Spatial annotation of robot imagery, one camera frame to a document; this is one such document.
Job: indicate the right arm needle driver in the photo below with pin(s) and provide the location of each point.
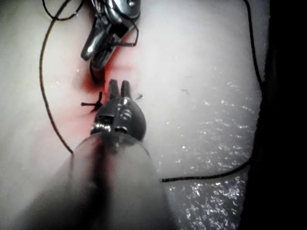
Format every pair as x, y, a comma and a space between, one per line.
122, 9

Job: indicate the right arm needle driver jaw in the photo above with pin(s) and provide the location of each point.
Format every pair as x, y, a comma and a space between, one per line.
100, 61
96, 40

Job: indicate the left arm needle driver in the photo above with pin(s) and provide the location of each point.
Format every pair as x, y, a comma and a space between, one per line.
124, 117

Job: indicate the left arm needle driver jaw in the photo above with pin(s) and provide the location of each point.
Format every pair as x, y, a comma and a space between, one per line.
126, 89
114, 89

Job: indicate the black thread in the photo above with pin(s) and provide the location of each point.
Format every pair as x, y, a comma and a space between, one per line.
192, 178

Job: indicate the dark left arm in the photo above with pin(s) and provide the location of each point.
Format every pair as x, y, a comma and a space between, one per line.
124, 179

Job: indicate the black stitching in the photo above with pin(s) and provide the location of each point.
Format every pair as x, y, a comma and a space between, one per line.
92, 104

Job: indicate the tissue pad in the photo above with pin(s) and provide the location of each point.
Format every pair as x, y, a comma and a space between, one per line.
192, 60

